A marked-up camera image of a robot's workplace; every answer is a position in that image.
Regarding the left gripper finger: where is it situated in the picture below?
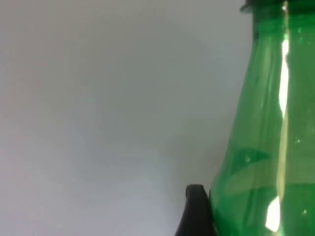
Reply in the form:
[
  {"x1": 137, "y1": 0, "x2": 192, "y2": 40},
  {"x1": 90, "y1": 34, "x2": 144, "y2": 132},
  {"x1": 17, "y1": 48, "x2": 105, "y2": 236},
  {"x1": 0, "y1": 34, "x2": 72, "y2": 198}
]
[{"x1": 174, "y1": 184, "x2": 219, "y2": 236}]

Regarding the green plastic bottle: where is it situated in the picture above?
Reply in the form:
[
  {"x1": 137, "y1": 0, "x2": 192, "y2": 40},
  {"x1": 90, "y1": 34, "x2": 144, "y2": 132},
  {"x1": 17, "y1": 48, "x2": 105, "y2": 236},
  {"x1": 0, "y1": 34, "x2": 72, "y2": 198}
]
[{"x1": 208, "y1": 0, "x2": 315, "y2": 236}]

